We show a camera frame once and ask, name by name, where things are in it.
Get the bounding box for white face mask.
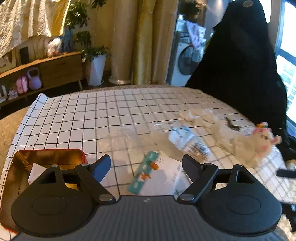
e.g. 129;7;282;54
154;120;212;162

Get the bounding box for clear plastic bag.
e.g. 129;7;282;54
96;125;150;157

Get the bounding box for white paper in tin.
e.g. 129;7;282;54
28;163;47;185

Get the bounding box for pink white plush toy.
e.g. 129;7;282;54
232;122;282;168

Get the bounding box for cream cloth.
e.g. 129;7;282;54
180;108;220;128

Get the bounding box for dark scrunchie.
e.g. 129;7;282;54
225;117;241;132

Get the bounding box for white black grid tablecloth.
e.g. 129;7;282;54
0;86;296;241

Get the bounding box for red metal tin box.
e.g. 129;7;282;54
1;149;86;233

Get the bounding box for white plant pot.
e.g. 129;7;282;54
88;55;106;86

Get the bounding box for purple kettlebell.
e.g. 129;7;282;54
27;67;42;90

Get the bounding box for pink small case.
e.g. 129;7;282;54
16;75;28;94

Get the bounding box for wooden sideboard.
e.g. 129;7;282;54
1;52;83;107

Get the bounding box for washing machine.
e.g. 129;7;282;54
167;18;206;86

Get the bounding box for small plush on sideboard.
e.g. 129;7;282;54
47;37;62;57

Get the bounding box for beige curtain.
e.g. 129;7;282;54
109;1;179;85

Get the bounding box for green potted plant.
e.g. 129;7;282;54
65;1;110;62

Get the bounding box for patterned hanging cloth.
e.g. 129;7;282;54
1;0;71;56

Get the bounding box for picture frame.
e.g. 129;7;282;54
0;49;16;73

